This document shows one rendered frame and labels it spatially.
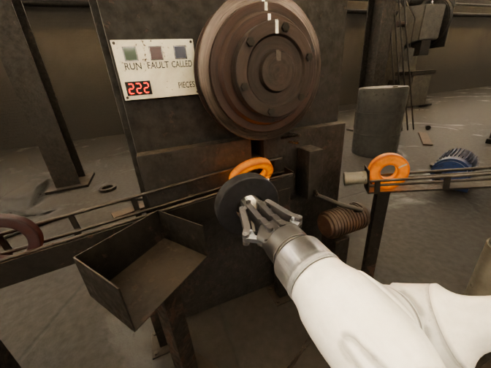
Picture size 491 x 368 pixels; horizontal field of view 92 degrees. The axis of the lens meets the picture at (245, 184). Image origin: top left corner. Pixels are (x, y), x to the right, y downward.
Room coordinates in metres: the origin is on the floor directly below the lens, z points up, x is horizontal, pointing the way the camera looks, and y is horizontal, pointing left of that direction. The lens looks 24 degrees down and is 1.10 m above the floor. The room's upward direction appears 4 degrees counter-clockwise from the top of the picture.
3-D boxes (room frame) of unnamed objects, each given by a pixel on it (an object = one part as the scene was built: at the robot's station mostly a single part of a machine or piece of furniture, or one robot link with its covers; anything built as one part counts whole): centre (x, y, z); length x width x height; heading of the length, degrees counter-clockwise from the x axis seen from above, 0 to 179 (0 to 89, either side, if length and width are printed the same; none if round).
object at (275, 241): (0.35, -0.06, 0.83); 0.09 x 0.08 x 0.07; 21
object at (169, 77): (0.92, 0.27, 1.15); 0.26 x 0.02 x 0.18; 111
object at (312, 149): (1.04, -0.30, 0.68); 0.11 x 0.08 x 0.24; 21
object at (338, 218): (0.93, -0.44, 0.27); 0.22 x 0.13 x 0.53; 111
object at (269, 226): (0.41, -0.02, 0.84); 0.11 x 0.01 x 0.04; 22
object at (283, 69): (0.85, -0.12, 1.11); 0.28 x 0.06 x 0.28; 111
